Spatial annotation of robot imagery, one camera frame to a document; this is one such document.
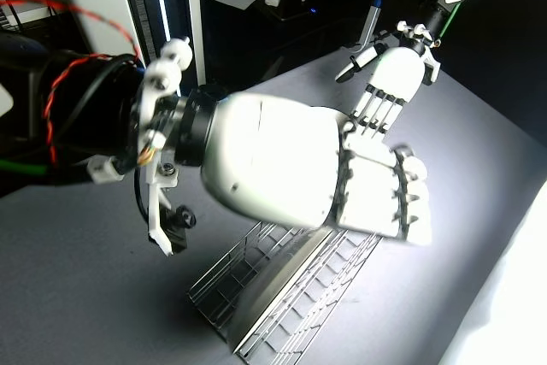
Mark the black device with blue light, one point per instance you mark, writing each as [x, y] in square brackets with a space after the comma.
[295, 8]

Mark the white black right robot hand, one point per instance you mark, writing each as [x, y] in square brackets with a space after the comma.
[278, 160]

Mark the white background shelf board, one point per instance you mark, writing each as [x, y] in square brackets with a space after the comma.
[34, 14]

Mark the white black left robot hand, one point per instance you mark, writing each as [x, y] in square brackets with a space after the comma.
[397, 74]

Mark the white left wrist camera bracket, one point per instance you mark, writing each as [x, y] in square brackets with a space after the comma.
[429, 74]

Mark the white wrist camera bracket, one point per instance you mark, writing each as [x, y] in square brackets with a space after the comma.
[164, 70]
[429, 74]

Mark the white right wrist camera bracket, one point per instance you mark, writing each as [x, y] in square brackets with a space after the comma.
[164, 70]

